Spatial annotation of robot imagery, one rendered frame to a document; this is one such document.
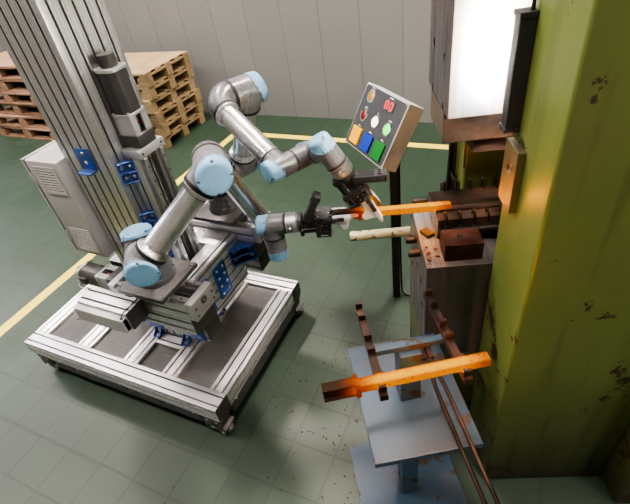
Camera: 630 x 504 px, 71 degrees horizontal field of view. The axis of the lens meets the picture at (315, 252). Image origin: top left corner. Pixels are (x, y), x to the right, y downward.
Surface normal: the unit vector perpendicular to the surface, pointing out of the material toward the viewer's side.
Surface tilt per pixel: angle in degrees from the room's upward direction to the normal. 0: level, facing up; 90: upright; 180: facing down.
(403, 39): 90
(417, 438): 0
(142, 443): 0
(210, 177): 85
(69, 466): 0
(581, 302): 90
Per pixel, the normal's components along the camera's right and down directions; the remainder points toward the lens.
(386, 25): -0.40, 0.62
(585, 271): -0.03, 0.63
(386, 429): -0.13, -0.77
